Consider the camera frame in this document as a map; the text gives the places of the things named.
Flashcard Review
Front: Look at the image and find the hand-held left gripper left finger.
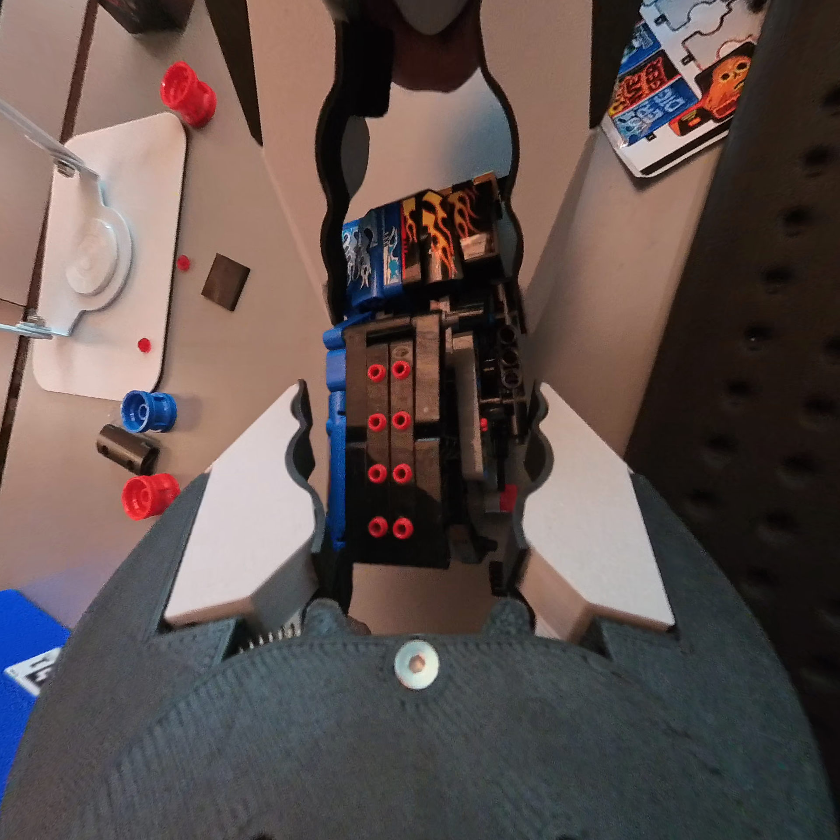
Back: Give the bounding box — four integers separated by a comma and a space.
163, 379, 329, 634

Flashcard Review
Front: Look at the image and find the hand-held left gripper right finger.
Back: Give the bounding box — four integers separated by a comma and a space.
508, 381, 677, 643

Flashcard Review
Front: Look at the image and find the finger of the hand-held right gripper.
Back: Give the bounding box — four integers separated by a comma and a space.
245, 0, 343, 324
481, 0, 596, 330

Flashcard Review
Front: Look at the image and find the black blue brick truck model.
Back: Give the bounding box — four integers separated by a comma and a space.
322, 174, 532, 568

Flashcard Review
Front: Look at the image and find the person's right hand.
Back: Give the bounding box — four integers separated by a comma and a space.
390, 26, 488, 94

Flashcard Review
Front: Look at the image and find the red wheel hub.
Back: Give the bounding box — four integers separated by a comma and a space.
159, 61, 217, 127
122, 472, 181, 521

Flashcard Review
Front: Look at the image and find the monster truck set box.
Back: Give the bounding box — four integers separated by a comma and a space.
98, 0, 194, 34

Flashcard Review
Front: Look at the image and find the sticker sheet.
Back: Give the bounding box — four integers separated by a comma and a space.
600, 0, 769, 178

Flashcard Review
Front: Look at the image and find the black connector block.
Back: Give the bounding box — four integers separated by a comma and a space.
96, 424, 161, 476

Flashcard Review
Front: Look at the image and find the blue wheel hub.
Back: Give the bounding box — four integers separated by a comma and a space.
121, 390, 178, 434

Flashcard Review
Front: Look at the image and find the white book stand base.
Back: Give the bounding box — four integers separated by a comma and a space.
31, 112, 189, 401

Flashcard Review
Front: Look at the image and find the black square plate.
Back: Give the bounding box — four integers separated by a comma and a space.
201, 252, 252, 309

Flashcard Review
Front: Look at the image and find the black dotted mat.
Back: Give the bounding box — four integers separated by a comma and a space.
623, 0, 840, 840

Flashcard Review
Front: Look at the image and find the blue bin with tag label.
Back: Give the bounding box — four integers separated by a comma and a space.
0, 588, 72, 775

